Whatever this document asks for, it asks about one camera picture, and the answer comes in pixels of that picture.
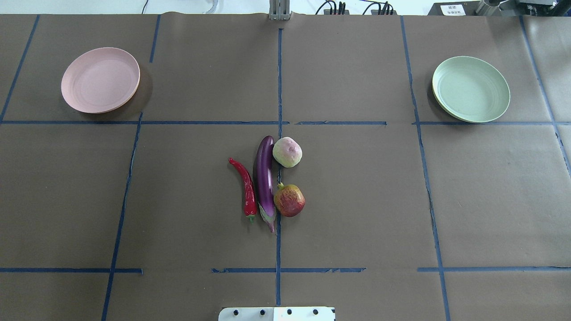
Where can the green pink round fruit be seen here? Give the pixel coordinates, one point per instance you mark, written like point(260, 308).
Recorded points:
point(287, 152)

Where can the purple eggplant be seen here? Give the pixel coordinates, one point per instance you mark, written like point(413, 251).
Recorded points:
point(263, 181)

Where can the red pomegranate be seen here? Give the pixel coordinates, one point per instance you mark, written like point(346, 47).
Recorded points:
point(289, 200)

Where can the red chili pepper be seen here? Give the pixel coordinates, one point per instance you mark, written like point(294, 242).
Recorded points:
point(250, 202)

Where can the green plate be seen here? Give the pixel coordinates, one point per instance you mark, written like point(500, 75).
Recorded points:
point(470, 89)

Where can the pink plate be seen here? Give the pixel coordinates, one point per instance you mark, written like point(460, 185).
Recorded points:
point(100, 80)

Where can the grey box with label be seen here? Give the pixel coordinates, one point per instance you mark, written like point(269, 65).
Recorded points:
point(454, 8)

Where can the grey metal post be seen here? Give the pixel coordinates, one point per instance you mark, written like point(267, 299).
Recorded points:
point(279, 10)

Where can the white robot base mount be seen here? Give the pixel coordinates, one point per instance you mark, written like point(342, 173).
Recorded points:
point(296, 313)

